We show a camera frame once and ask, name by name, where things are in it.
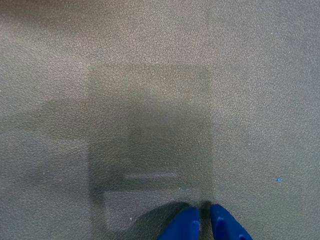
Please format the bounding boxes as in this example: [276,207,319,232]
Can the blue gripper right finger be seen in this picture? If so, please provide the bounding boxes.
[209,203,254,240]

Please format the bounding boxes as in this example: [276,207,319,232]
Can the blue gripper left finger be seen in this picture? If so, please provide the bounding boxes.
[156,206,201,240]

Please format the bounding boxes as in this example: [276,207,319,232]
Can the grey printed mat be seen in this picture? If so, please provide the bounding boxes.
[0,0,320,240]

